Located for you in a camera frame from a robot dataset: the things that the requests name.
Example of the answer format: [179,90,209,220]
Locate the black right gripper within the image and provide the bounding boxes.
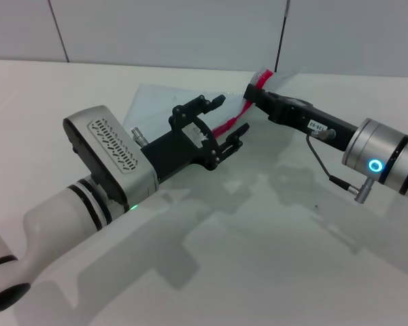
[243,83,360,153]

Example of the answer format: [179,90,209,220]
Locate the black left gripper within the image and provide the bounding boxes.
[140,94,251,183]

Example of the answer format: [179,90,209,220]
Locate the transparent document bag red zipper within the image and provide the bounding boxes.
[124,66,305,137]

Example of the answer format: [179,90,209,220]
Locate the small silver cable connector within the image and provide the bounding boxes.
[130,126,149,148]

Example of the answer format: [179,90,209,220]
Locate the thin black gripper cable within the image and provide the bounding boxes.
[305,128,375,204]

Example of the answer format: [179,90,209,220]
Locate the silver black wrist camera box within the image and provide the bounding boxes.
[62,105,160,209]

